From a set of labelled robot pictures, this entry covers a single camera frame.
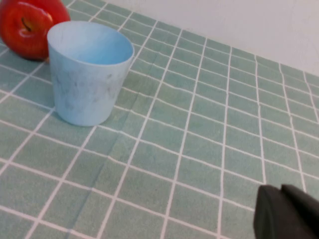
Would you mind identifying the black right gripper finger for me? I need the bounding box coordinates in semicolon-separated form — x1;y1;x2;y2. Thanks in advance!
253;184;319;239

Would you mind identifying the light blue plastic cup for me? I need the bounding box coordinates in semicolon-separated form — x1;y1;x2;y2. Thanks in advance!
47;20;135;127

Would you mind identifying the green checked tablecloth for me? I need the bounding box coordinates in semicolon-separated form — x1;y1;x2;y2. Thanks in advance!
0;0;319;239

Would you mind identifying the red apple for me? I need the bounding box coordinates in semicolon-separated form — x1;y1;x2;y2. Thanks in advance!
0;0;71;61

